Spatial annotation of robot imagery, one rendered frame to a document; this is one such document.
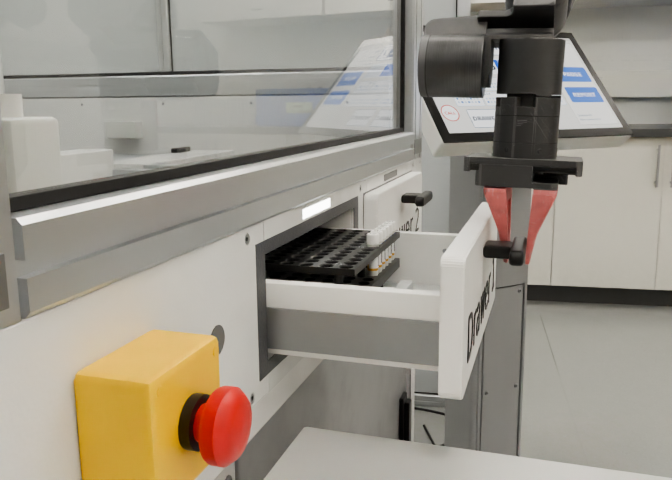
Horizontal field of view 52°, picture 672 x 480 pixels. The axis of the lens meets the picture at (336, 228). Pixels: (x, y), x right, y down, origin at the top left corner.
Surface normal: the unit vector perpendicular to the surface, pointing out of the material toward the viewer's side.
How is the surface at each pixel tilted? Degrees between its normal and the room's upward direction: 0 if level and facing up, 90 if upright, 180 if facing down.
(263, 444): 90
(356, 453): 0
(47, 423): 90
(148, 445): 90
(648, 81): 90
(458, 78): 111
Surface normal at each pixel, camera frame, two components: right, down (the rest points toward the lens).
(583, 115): 0.35, -0.51
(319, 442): -0.01, -0.98
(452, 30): -0.25, -0.32
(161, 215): 0.95, 0.04
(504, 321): 0.46, 0.15
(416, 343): -0.30, 0.18
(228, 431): 0.86, -0.01
